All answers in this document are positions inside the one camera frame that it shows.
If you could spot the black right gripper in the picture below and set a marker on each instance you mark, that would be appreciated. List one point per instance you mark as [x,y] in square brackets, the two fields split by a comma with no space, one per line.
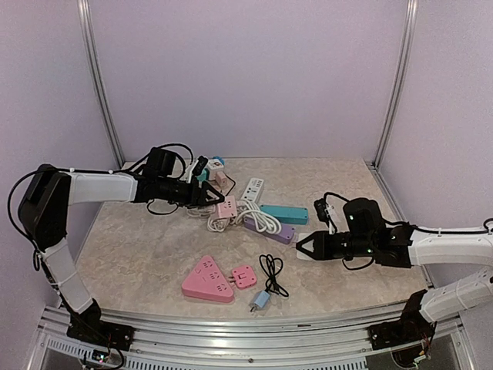
[321,251]

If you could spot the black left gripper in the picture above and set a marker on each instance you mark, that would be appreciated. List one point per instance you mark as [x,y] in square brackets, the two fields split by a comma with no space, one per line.
[200,199]

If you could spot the white plug adapter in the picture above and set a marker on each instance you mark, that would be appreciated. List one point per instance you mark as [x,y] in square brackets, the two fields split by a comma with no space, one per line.
[304,246]

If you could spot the pink cube socket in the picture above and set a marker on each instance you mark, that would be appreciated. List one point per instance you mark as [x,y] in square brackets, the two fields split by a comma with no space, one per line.
[227,208]

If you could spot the pink square plug adapter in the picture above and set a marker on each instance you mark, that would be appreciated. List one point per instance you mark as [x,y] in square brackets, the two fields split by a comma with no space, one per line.
[243,277]

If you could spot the pink triangular power strip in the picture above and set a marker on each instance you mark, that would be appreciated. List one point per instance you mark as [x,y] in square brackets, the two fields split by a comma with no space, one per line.
[207,282]

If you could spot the light blue plug adapter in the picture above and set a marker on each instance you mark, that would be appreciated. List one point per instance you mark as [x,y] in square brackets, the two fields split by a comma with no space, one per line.
[260,301]

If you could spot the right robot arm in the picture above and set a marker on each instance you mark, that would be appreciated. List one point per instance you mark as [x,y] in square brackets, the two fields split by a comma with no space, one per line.
[403,245]

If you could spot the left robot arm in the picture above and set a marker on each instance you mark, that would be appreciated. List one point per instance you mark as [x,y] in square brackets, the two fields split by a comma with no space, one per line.
[43,213]

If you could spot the teal plug adapter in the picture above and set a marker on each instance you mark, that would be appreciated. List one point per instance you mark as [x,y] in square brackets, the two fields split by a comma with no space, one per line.
[203,176]

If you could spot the white cube socket adapter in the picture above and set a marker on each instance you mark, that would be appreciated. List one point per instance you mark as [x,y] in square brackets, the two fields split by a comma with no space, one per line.
[214,166]

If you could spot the blue plug on cube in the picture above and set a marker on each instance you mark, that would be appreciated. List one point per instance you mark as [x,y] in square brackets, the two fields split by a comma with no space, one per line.
[220,159]

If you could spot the teal power strip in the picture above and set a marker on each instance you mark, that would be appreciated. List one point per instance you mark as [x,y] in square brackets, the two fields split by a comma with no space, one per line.
[287,215]

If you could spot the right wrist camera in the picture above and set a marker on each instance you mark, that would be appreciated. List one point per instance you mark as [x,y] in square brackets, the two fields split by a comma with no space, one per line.
[322,210]

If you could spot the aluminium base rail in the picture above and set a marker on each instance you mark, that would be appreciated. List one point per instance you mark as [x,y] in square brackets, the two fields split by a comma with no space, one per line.
[251,343]

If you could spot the aluminium frame post right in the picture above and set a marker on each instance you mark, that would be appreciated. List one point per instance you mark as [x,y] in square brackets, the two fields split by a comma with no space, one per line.
[398,83]

